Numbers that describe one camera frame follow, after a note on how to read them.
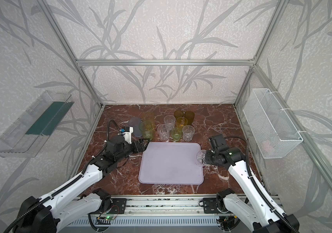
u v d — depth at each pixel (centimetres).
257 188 43
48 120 65
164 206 75
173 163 86
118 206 72
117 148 61
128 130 73
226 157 51
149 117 115
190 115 105
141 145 71
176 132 101
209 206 74
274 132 61
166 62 98
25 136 64
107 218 71
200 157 85
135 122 99
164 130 101
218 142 58
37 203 40
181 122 105
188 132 101
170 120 105
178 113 109
